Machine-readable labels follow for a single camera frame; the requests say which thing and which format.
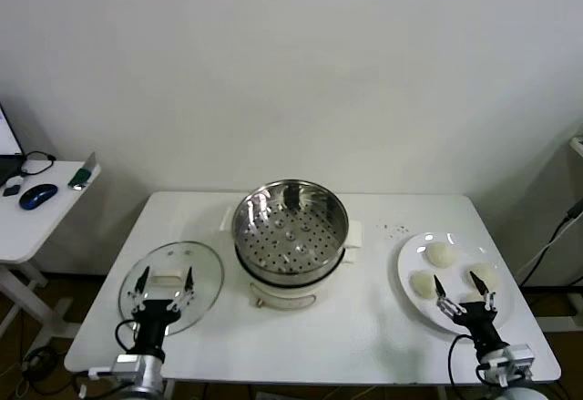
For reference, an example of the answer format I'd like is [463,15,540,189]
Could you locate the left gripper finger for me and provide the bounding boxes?
[127,266,150,314]
[167,266,195,314]

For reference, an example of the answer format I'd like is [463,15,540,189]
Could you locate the blue black computer mouse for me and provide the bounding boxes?
[18,183,59,211]

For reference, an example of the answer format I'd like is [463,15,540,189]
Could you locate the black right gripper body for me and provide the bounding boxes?
[453,302,506,355]

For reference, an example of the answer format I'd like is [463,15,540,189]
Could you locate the black power cable with plug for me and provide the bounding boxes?
[518,199,583,288]

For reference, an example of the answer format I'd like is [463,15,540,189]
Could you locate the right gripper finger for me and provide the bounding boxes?
[469,271,497,313]
[435,275,465,323]

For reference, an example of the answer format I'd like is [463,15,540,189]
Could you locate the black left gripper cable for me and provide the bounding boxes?
[114,320,138,354]

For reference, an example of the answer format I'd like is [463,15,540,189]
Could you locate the white side table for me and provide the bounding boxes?
[0,159,102,342]

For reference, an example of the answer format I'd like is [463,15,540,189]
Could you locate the scattered dark crumbs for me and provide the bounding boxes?
[375,222,409,239]

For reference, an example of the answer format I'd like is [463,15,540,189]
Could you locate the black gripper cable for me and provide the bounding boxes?
[447,333,486,395]
[114,320,138,354]

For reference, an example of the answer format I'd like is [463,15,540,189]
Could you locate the white electric cooking pot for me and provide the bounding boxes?
[235,247,357,314]

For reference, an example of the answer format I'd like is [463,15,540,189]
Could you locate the thin black desk cable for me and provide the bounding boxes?
[18,149,58,178]

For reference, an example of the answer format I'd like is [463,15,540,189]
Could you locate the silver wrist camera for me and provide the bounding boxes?
[499,344,535,373]
[88,353,146,383]

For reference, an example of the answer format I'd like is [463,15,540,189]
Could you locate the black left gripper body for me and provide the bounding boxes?
[131,300,179,359]

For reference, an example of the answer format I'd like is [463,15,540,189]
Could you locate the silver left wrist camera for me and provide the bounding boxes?
[88,353,146,383]

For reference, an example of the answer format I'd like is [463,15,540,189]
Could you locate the glass lid with white handle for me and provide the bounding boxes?
[118,241,225,337]

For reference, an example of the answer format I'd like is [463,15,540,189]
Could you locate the green and silver tool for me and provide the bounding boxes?
[67,151,102,191]

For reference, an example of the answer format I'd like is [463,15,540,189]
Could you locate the white round plate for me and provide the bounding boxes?
[396,231,515,336]

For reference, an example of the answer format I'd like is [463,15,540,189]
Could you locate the black floor cable bundle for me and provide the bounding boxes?
[17,344,69,396]

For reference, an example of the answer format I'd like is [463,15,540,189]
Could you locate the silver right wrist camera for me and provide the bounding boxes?
[499,344,535,373]

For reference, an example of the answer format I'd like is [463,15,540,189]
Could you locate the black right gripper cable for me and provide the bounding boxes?
[447,333,486,395]

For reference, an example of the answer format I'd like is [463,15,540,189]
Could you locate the black laptop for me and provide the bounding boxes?
[0,101,26,187]

